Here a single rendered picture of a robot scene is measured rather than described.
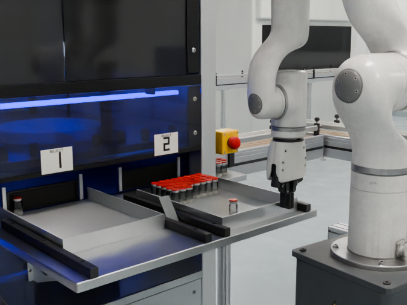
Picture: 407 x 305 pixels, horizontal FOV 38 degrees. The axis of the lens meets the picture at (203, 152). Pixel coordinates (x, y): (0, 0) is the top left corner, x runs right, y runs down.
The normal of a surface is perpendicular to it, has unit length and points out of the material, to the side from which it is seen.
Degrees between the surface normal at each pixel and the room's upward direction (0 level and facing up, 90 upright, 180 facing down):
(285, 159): 89
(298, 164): 92
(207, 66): 90
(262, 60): 59
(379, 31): 134
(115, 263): 0
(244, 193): 90
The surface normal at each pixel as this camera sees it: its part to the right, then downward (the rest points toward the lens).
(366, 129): -0.50, 0.70
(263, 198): -0.75, 0.13
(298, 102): 0.47, 0.16
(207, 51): 0.66, 0.15
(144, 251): 0.00, -0.98
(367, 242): -0.53, 0.17
